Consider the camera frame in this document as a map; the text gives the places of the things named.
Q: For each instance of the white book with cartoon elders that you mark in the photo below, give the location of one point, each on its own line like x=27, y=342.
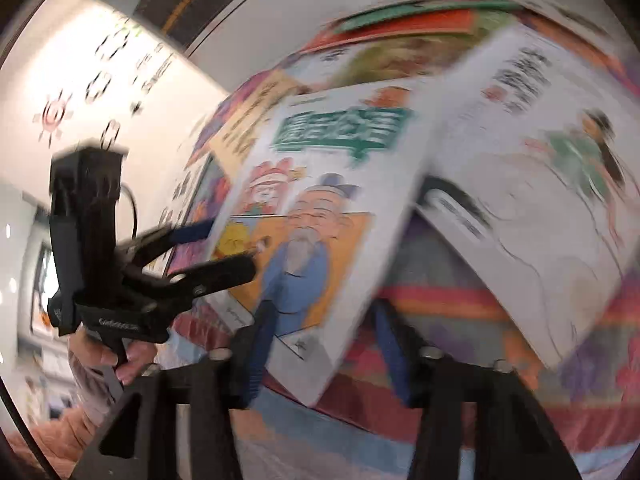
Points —
x=320, y=170

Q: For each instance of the person's left hand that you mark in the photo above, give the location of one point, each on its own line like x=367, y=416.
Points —
x=140, y=360

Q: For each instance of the red book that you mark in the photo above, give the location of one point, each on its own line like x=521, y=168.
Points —
x=425, y=22

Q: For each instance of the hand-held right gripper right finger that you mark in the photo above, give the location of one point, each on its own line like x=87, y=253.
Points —
x=392, y=355

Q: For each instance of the black letters wall sticker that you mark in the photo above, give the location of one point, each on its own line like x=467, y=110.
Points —
x=150, y=70

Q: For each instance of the row of black books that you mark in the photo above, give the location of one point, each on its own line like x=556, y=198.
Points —
x=165, y=0

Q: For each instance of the black star wall sticker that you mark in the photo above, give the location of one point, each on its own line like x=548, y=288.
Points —
x=135, y=107

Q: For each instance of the red sun wall sticker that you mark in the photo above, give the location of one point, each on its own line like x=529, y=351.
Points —
x=52, y=115

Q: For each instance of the large cloud wall sticker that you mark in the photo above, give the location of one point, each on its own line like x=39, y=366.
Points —
x=97, y=87

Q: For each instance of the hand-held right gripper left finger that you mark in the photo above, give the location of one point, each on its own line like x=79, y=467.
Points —
x=262, y=350

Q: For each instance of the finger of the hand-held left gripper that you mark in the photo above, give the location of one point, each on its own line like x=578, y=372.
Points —
x=220, y=272
x=165, y=237

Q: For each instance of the white book with green-robed woman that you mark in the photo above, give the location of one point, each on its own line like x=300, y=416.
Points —
x=525, y=210

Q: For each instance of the white bookshelf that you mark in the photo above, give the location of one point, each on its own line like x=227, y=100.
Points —
x=300, y=10

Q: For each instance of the purple and yellow book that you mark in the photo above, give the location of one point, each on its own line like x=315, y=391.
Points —
x=245, y=120

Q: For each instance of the floral blanket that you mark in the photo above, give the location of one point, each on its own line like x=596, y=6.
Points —
x=450, y=310

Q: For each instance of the book with olive landscape cover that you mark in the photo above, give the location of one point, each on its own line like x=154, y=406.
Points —
x=380, y=60

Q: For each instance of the small cloud wall sticker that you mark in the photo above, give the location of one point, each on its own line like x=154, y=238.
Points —
x=110, y=132
x=112, y=42

